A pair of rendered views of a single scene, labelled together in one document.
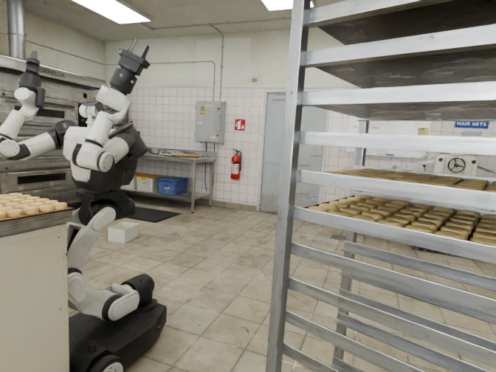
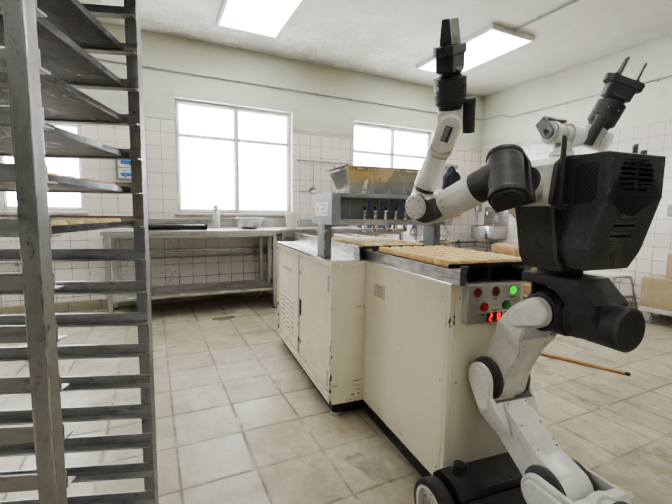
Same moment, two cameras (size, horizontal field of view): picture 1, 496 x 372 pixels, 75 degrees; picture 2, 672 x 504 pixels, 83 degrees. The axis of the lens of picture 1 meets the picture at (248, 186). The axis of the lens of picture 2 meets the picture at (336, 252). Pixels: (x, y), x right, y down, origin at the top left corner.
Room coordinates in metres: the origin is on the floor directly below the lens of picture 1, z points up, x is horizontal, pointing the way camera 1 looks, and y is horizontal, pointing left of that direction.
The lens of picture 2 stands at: (1.90, -0.49, 1.08)
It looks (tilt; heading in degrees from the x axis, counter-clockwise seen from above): 6 degrees down; 134
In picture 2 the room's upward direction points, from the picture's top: 1 degrees clockwise
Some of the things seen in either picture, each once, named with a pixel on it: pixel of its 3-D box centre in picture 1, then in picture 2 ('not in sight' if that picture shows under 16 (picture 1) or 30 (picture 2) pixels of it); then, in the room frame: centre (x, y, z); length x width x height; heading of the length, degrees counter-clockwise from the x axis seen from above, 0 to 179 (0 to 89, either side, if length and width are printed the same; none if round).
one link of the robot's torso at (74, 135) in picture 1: (103, 155); (576, 209); (1.64, 0.74, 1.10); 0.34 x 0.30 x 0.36; 64
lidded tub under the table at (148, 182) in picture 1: (151, 182); not in sight; (5.81, 1.75, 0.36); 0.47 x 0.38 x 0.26; 160
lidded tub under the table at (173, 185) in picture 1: (173, 185); not in sight; (5.66, 1.33, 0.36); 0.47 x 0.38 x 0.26; 161
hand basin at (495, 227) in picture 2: not in sight; (492, 224); (-0.46, 5.49, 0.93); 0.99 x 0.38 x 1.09; 160
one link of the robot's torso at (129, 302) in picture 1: (113, 301); (573, 499); (1.70, 0.71, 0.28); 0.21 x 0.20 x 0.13; 154
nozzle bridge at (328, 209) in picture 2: not in sight; (381, 225); (0.59, 1.25, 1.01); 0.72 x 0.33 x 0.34; 65
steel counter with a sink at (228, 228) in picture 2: not in sight; (271, 251); (-1.78, 2.24, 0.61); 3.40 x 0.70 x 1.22; 70
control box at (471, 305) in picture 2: not in sight; (491, 302); (1.37, 0.88, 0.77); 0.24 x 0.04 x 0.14; 65
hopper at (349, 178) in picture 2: not in sight; (382, 183); (0.59, 1.25, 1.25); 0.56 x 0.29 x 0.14; 65
